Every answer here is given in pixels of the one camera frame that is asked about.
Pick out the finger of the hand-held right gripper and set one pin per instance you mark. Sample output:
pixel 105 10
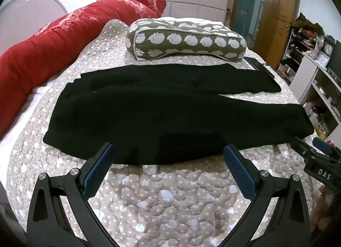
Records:
pixel 322 143
pixel 302 145

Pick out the dark table clock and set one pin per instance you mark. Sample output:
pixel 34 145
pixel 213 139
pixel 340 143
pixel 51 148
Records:
pixel 329 48

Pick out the red floral quilt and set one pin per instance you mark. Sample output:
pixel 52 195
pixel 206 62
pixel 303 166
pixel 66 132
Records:
pixel 53 50

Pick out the round white panel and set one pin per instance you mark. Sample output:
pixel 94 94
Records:
pixel 26 12

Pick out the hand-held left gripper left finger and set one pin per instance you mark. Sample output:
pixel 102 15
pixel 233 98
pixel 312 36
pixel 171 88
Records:
pixel 98 172

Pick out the black pants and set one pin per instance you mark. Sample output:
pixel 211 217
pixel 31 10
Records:
pixel 159 103

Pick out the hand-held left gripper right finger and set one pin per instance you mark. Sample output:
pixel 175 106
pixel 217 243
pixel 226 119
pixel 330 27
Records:
pixel 239 173

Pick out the beige dotted quilted bedspread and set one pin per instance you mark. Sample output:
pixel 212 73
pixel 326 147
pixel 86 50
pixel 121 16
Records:
pixel 159 196

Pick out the olive pillow with white dots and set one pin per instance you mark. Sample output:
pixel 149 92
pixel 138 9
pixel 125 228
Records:
pixel 186 39

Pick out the wooden door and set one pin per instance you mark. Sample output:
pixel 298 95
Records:
pixel 277 15

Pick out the black smartphone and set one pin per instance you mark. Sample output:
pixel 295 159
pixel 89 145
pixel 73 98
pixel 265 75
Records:
pixel 257 64

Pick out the white bed sheet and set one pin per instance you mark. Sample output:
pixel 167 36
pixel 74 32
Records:
pixel 42 90

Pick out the person's right hand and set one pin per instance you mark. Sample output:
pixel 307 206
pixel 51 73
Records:
pixel 329 204

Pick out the white alarm clock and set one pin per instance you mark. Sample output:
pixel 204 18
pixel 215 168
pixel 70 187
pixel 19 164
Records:
pixel 323 60

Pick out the white shelf unit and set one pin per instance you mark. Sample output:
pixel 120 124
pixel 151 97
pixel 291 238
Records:
pixel 319 87

